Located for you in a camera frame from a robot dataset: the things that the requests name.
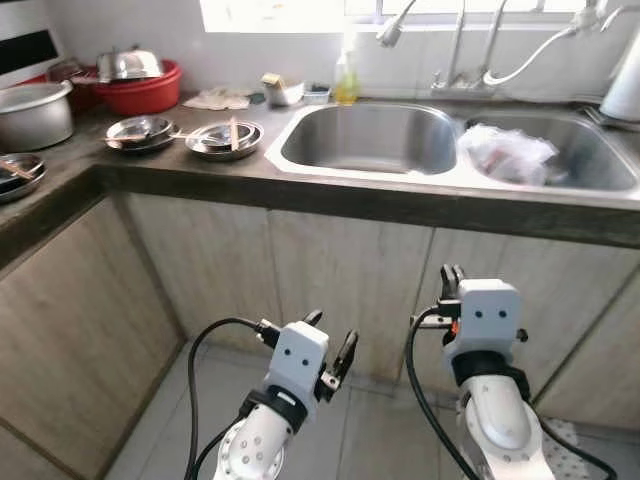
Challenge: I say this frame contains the double steel kitchen sink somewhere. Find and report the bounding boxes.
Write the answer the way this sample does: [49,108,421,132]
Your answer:
[265,100,640,201]

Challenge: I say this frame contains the crumpled clear plastic bag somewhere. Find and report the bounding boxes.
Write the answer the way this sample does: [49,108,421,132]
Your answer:
[458,123,561,186]

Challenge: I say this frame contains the white dotted floor mat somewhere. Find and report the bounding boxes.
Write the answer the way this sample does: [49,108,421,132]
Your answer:
[540,418,601,480]

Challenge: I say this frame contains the yellow dish soap bottle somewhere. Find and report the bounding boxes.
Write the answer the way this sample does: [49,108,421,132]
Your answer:
[333,50,361,106]

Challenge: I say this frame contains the small white sponge container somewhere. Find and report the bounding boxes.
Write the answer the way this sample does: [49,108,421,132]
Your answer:
[262,73,306,108]

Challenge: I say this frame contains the white crumpled cloth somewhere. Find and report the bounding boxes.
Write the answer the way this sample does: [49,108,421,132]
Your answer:
[183,87,253,111]

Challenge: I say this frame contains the steel faucet spout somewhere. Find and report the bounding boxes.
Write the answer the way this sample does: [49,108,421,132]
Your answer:
[375,0,421,49]

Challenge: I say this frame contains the white kettle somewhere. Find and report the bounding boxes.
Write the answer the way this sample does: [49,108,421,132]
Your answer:
[600,35,640,123]

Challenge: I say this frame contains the red plastic basin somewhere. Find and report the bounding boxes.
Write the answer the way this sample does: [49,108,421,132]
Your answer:
[95,60,184,116]

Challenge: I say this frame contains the bright window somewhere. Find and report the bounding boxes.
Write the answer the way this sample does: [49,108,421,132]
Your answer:
[200,0,640,31]

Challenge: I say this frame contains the domed steel lid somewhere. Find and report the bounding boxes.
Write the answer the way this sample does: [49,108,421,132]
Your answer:
[97,45,166,83]

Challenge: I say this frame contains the large aluminium pot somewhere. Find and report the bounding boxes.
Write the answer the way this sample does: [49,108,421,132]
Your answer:
[0,80,76,153]

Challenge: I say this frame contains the white box with black panel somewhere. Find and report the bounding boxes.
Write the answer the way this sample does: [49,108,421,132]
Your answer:
[0,0,61,86]

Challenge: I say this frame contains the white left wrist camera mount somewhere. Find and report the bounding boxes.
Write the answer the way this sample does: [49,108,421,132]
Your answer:
[262,320,331,403]

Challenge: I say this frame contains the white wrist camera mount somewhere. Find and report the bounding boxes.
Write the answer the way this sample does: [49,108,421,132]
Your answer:
[262,320,331,403]
[445,279,525,361]

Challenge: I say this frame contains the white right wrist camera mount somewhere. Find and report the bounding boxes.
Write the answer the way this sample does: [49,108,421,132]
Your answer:
[445,279,525,361]

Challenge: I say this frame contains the black looped right arm cable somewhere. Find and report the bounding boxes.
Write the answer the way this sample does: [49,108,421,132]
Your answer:
[403,308,483,480]

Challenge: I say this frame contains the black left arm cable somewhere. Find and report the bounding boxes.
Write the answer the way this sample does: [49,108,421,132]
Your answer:
[184,316,279,480]

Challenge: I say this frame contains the black trailing right arm cable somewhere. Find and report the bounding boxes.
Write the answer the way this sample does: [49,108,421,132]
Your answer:
[535,418,619,480]

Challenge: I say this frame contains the steel wall taps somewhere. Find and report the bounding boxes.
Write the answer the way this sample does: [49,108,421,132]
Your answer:
[432,0,511,93]

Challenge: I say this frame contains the white flexible hose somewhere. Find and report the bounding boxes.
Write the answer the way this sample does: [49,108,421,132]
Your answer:
[483,0,636,89]

